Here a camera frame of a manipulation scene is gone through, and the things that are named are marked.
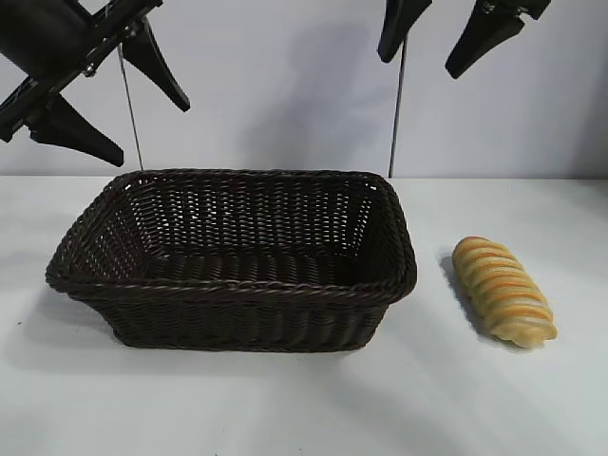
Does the dark brown wicker basket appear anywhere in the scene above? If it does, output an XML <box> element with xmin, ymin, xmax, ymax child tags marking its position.
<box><xmin>45</xmin><ymin>166</ymin><xmax>419</xmax><ymax>353</ymax></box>

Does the thin metal rod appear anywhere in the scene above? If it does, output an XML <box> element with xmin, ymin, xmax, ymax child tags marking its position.
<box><xmin>120</xmin><ymin>45</ymin><xmax>144</xmax><ymax>171</ymax></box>
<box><xmin>388</xmin><ymin>35</ymin><xmax>408</xmax><ymax>178</ymax></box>

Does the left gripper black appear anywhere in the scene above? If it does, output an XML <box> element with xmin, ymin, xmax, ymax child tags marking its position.
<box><xmin>0</xmin><ymin>0</ymin><xmax>192</xmax><ymax>167</ymax></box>

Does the long twisted bread loaf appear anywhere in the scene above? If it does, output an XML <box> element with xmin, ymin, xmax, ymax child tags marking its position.
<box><xmin>450</xmin><ymin>236</ymin><xmax>560</xmax><ymax>351</ymax></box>

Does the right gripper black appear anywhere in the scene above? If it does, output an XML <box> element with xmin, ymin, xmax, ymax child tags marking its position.
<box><xmin>377</xmin><ymin>0</ymin><xmax>556</xmax><ymax>81</ymax></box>

